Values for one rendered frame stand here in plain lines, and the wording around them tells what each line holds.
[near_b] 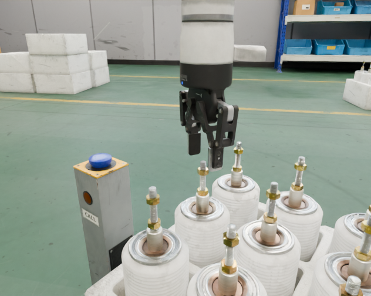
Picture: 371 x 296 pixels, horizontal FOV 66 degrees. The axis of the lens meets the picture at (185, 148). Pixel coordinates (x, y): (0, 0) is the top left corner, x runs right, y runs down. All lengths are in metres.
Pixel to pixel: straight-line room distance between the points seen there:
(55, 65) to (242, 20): 3.41
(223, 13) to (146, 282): 0.36
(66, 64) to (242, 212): 2.59
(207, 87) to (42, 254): 0.65
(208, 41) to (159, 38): 5.27
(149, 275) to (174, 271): 0.03
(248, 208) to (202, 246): 0.13
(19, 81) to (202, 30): 2.99
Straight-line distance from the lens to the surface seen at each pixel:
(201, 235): 0.48
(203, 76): 0.39
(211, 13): 0.39
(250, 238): 0.45
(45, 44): 3.06
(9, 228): 1.02
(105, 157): 0.53
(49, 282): 0.80
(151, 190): 0.38
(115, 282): 0.50
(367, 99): 2.58
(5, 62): 3.38
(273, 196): 0.42
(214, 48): 0.39
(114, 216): 0.55
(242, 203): 0.57
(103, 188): 0.51
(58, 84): 3.05
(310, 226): 0.54
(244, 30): 5.43
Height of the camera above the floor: 0.53
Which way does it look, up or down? 21 degrees down
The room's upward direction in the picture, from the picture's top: straight up
